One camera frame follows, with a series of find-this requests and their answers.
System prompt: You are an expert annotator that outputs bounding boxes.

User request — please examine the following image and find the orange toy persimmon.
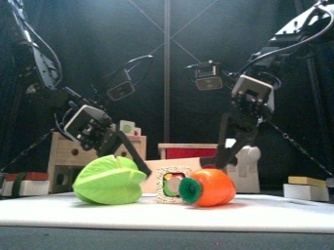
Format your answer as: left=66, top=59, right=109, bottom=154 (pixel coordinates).
left=177, top=167, right=237, bottom=208

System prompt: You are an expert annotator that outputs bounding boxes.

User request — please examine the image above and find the grey vertical frame pole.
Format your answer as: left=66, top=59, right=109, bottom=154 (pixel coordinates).
left=163, top=0, right=171, bottom=145

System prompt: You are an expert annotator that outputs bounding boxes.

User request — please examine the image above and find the black diagonal frame strut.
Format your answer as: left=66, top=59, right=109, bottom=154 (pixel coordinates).
left=0, top=129, right=57, bottom=173
left=264, top=120, right=334, bottom=179

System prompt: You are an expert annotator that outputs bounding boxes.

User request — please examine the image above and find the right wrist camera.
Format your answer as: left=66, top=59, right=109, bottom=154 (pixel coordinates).
left=192, top=62, right=224, bottom=92

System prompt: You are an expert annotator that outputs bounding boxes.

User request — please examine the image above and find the red topped toy nigiri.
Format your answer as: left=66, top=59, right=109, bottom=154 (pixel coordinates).
left=0, top=171, right=50, bottom=198

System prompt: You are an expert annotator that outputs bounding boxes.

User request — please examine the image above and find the yellow topped toy nigiri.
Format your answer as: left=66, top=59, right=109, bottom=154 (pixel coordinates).
left=282, top=176, right=331, bottom=203

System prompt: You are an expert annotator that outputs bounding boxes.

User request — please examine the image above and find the white wooden toy bottle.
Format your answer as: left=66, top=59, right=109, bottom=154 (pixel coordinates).
left=224, top=145, right=261, bottom=194

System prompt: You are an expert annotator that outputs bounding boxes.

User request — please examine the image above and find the toy sushi roll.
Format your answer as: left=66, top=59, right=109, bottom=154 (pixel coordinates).
left=153, top=166, right=193, bottom=205

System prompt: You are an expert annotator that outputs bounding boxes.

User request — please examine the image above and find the white block with green circle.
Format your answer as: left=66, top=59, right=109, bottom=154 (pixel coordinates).
left=119, top=119, right=143, bottom=138

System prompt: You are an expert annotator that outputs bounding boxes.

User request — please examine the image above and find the wooden toy box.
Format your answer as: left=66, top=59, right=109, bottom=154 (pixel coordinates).
left=46, top=131, right=148, bottom=194

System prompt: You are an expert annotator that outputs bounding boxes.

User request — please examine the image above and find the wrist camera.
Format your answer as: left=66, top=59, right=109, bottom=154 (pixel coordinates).
left=192, top=62, right=224, bottom=92
left=102, top=68, right=137, bottom=102

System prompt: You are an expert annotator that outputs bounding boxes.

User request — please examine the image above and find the wooden tray with red inside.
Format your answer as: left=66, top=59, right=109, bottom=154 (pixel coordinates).
left=156, top=143, right=219, bottom=161

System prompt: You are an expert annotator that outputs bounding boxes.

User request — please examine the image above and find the green toy star fruit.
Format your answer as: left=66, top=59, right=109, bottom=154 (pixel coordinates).
left=72, top=154, right=148, bottom=206

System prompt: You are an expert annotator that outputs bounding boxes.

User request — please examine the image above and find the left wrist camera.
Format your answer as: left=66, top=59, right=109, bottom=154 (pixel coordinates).
left=102, top=68, right=137, bottom=102

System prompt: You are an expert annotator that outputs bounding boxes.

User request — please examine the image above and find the white cutting board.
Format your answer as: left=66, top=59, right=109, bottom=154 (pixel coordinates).
left=0, top=190, right=334, bottom=234

